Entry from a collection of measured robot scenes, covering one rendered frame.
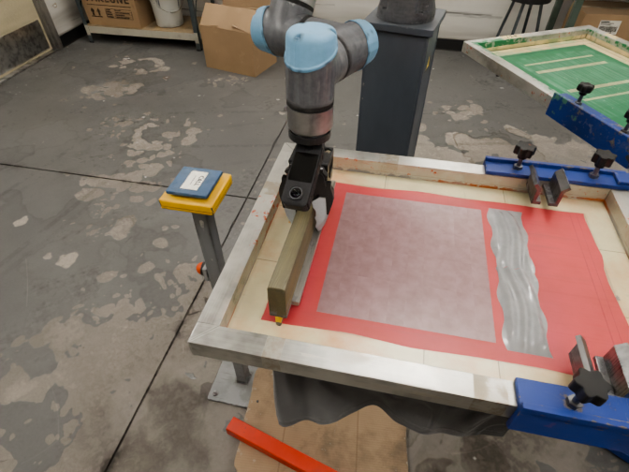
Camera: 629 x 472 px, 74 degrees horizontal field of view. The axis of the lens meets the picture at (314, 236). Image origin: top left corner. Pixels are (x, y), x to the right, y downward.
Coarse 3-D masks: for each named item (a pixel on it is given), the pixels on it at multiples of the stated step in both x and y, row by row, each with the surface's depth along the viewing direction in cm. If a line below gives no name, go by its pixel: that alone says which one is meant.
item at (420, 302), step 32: (320, 256) 82; (352, 256) 82; (384, 256) 82; (416, 256) 82; (320, 288) 76; (352, 288) 76; (384, 288) 76; (416, 288) 76; (448, 288) 76; (480, 288) 76; (544, 288) 76; (576, 288) 76; (608, 288) 76; (288, 320) 71; (320, 320) 71; (352, 320) 71; (384, 320) 71; (416, 320) 71; (448, 320) 71; (480, 320) 71; (576, 320) 71; (608, 320) 71; (448, 352) 67; (480, 352) 67; (512, 352) 67
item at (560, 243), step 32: (352, 192) 96; (384, 192) 96; (416, 192) 96; (352, 224) 88; (384, 224) 88; (416, 224) 88; (448, 224) 88; (480, 224) 88; (544, 224) 88; (576, 224) 88; (448, 256) 82; (480, 256) 82; (544, 256) 82; (576, 256) 82
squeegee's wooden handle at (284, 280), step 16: (304, 224) 74; (288, 240) 71; (304, 240) 73; (288, 256) 68; (304, 256) 76; (288, 272) 66; (272, 288) 64; (288, 288) 66; (272, 304) 66; (288, 304) 68
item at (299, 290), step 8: (320, 232) 82; (312, 240) 80; (312, 248) 78; (312, 256) 77; (304, 264) 76; (304, 272) 74; (304, 280) 73; (296, 288) 72; (296, 296) 70; (296, 304) 70
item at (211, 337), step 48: (288, 144) 104; (576, 192) 93; (624, 192) 90; (240, 240) 80; (624, 240) 83; (240, 288) 74; (192, 336) 65; (240, 336) 65; (384, 384) 60; (432, 384) 59; (480, 384) 59
